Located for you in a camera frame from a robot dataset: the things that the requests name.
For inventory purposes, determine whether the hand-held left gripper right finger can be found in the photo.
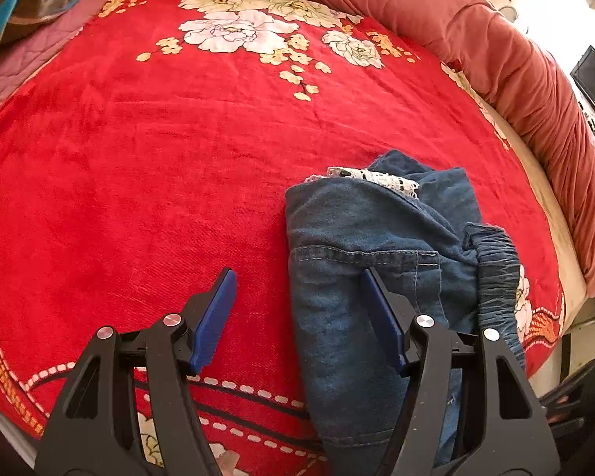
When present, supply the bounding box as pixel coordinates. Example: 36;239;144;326
362;268;561;476

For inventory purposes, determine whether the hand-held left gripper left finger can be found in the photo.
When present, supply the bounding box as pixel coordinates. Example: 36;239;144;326
35;268;238;476

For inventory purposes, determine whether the blue denim pants lace trim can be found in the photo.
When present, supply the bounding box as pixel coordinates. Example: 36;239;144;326
284;150;529;467

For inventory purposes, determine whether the red floral blanket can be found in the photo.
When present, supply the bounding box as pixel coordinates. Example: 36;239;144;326
0;0;566;476

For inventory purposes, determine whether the beige bed sheet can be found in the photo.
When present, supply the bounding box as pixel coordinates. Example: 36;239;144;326
441;59;591;338

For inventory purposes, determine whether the pink quilt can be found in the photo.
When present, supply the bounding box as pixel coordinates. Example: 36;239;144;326
121;0;595;298

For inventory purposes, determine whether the mauve quilted cloth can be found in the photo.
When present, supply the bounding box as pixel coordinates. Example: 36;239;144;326
0;0;125;125

